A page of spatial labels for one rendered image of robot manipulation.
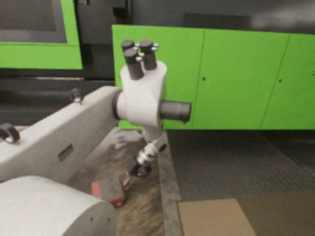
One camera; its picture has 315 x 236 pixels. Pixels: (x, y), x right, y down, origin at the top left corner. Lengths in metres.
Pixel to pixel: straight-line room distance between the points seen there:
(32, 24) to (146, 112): 1.27
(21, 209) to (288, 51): 2.09
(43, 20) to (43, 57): 0.29
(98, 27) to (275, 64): 1.67
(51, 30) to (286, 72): 2.16
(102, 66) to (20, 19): 0.70
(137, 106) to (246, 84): 1.27
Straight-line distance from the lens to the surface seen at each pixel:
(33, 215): 0.42
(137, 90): 0.95
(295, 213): 2.14
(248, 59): 1.87
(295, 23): 2.32
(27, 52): 1.90
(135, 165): 1.67
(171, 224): 1.72
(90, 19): 1.72
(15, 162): 0.67
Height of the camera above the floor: 1.44
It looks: 25 degrees down
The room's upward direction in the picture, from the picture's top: straight up
